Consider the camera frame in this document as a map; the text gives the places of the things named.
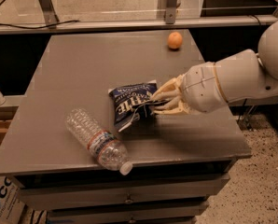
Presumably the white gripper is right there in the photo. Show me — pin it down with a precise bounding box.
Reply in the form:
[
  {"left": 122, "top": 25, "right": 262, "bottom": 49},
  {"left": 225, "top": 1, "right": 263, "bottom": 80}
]
[{"left": 151, "top": 62, "right": 227, "bottom": 115}]

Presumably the blue chip bag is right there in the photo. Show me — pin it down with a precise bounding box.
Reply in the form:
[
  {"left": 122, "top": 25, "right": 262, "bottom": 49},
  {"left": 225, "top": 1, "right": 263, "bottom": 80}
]
[{"left": 108, "top": 80, "right": 158, "bottom": 132}]

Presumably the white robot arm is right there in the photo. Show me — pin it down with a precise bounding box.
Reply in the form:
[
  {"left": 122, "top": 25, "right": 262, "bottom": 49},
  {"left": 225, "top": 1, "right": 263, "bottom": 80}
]
[{"left": 151, "top": 21, "right": 278, "bottom": 115}]

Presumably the clear plastic water bottle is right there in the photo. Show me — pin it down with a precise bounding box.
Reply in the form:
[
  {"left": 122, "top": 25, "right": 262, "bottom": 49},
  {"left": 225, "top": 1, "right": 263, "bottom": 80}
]
[{"left": 65, "top": 108, "right": 132, "bottom": 175}]

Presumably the orange fruit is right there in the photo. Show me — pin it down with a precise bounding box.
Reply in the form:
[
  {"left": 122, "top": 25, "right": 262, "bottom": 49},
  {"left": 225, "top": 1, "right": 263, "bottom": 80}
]
[{"left": 167, "top": 32, "right": 183, "bottom": 49}]

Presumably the grey drawer cabinet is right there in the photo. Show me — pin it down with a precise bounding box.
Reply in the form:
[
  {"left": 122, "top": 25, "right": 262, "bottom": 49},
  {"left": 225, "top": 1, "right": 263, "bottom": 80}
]
[{"left": 0, "top": 31, "right": 251, "bottom": 224}]

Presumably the white cardboard box with logo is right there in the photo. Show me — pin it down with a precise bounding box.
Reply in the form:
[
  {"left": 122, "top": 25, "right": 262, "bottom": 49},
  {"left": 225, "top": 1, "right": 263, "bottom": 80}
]
[{"left": 0, "top": 177, "right": 25, "bottom": 224}]

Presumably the right metal bracket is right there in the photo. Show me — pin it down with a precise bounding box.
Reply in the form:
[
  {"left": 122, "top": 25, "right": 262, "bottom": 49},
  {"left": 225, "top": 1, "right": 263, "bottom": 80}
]
[{"left": 165, "top": 0, "right": 177, "bottom": 24}]

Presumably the metal bracket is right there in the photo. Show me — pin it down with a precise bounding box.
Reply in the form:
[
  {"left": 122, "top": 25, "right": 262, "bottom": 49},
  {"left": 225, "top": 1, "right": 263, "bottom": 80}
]
[
  {"left": 165, "top": 0, "right": 177, "bottom": 24},
  {"left": 38, "top": 0, "right": 59, "bottom": 25}
]

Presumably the black cable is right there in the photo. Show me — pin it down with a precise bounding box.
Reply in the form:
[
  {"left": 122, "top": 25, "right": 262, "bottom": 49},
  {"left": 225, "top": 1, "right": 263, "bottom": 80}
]
[{"left": 0, "top": 20, "right": 81, "bottom": 30}]

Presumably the left metal bracket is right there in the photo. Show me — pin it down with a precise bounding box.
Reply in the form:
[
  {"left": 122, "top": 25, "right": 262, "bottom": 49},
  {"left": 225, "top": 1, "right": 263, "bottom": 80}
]
[{"left": 38, "top": 0, "right": 59, "bottom": 25}]

